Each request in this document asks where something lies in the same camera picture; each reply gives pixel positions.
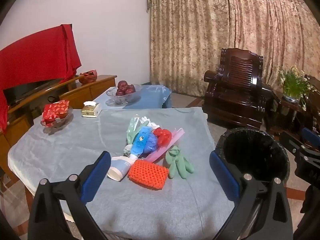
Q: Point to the white wrapper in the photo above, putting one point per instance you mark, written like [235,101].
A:
[126,150]

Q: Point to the glass fruit bowl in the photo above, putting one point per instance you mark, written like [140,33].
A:
[122,99]

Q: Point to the orange crochet sponge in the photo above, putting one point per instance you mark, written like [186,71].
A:
[147,173]

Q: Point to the dark wooden side table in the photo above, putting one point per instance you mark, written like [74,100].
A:
[285,112]

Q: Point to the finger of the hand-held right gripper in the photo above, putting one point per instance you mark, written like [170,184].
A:
[311,136]
[290,142]

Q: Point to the gold and white tissue box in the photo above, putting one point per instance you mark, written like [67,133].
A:
[91,110]

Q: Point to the blue tablecloth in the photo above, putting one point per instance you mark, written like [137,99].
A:
[152,97]

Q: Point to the red patterned snack packet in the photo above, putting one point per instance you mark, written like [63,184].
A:
[55,110]

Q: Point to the long green rubber glove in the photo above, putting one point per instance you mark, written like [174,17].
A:
[131,132]

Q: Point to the grey tablecloth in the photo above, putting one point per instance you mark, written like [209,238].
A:
[75,142]

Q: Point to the potted white flowers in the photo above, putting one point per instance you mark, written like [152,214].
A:
[292,85]

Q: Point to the dark wooden armchair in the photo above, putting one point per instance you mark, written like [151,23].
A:
[237,85]
[313,105]

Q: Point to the wooden television cabinet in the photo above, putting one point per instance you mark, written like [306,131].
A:
[82,95]

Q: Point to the white paper cup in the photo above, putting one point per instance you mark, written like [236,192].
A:
[118,168]

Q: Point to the beige patterned curtain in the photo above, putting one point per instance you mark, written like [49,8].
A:
[200,30]

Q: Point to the glass dish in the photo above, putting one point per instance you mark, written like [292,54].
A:
[60,123]

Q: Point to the red apple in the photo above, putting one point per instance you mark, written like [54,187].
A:
[122,84]
[119,92]
[130,88]
[127,91]

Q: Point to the bin with black liner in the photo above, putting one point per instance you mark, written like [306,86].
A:
[250,152]

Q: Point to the white tissue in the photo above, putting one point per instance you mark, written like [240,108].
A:
[150,124]

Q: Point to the small red plastic bag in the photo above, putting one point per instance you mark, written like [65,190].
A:
[162,135]

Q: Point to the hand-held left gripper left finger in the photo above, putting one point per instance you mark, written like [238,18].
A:
[96,177]

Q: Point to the blue plastic bag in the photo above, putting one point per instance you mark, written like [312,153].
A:
[151,143]

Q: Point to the blue tube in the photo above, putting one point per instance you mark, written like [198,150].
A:
[140,142]

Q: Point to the red cloth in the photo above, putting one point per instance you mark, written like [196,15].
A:
[37,55]

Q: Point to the black television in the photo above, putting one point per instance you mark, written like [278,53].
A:
[22,91]

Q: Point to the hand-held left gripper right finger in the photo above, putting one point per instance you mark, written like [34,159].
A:
[223,177]

